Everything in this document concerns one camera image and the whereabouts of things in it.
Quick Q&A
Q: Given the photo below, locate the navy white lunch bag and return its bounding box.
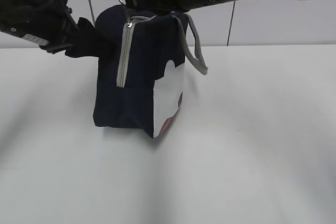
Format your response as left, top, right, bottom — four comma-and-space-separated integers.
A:
93, 5, 208, 138

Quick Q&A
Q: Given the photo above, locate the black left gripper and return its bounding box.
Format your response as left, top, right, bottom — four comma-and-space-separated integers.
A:
1, 0, 115, 59

